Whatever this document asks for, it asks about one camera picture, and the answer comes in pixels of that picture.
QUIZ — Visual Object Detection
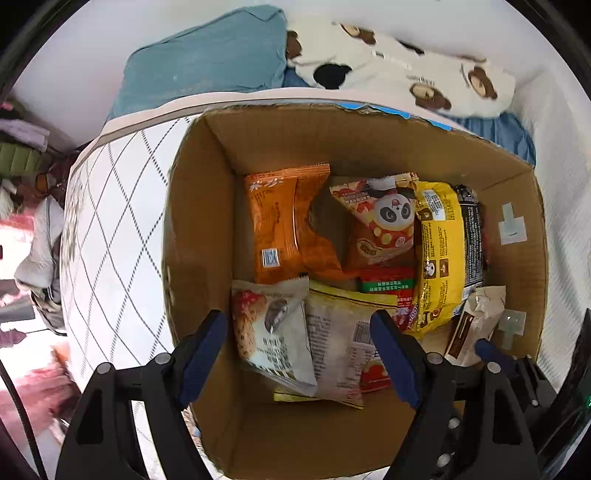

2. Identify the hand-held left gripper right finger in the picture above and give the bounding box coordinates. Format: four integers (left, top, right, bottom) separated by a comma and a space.
369, 309, 541, 480

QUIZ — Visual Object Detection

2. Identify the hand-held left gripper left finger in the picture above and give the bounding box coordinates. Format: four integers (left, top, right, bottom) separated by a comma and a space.
55, 309, 228, 480

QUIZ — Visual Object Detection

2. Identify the cardboard box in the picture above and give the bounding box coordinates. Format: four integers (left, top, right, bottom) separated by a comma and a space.
161, 104, 550, 478

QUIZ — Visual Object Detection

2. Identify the white cookie packet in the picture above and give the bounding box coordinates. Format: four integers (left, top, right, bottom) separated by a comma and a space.
231, 276, 319, 398

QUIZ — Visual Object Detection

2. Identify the white floral quilted blanket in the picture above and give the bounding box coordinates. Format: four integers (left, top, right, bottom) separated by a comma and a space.
59, 87, 370, 480

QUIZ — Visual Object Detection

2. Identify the large yellow and black packet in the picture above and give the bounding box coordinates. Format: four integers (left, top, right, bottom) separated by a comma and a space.
402, 181, 488, 335

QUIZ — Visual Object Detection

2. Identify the clear packet with yellow edges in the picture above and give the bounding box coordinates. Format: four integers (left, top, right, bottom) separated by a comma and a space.
272, 279, 400, 410

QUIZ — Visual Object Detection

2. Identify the orange snack packet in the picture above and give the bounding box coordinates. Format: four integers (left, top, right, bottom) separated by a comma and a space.
244, 164, 358, 284

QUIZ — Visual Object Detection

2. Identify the olive puffer vest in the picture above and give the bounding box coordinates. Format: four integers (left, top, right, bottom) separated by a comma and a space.
0, 141, 52, 177

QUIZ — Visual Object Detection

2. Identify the white bear print blanket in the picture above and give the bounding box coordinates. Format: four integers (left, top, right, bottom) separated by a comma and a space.
284, 14, 517, 118

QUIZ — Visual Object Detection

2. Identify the pile of clothes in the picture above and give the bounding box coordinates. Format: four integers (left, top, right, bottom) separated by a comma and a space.
0, 99, 79, 333

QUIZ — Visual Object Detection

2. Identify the panda print snack packet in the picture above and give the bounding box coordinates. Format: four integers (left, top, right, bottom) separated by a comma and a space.
329, 172, 421, 278

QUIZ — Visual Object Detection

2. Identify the teal pillow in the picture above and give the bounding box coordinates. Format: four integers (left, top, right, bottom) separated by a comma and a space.
107, 4, 289, 121

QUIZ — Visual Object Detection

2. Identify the white packet with brown label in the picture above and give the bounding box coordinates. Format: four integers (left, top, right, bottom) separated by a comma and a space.
443, 285, 507, 365

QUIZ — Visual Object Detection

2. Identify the long red snack packet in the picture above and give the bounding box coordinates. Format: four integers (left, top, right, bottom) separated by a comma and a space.
359, 265, 419, 330

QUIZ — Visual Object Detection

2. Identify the white garment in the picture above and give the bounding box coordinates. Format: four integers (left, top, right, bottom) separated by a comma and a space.
14, 198, 65, 305

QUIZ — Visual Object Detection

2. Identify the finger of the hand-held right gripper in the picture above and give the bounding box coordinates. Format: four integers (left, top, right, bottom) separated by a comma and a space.
430, 408, 467, 480
475, 338, 541, 408

